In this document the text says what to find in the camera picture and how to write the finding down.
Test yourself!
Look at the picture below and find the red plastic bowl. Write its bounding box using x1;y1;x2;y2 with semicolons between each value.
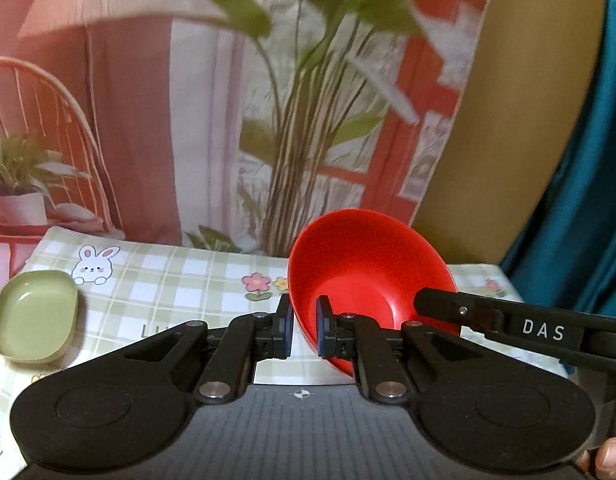
287;209;458;349

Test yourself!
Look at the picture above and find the person's right hand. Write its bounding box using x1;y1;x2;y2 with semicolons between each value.
577;437;616;480

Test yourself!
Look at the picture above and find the teal curtain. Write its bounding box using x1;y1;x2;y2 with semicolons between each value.
501;0;616;316

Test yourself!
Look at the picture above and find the green square plate left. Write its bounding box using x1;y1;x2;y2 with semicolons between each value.
0;270;79;364

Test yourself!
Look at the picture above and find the printed room backdrop cloth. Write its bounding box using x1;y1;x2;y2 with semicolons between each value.
0;0;489;272

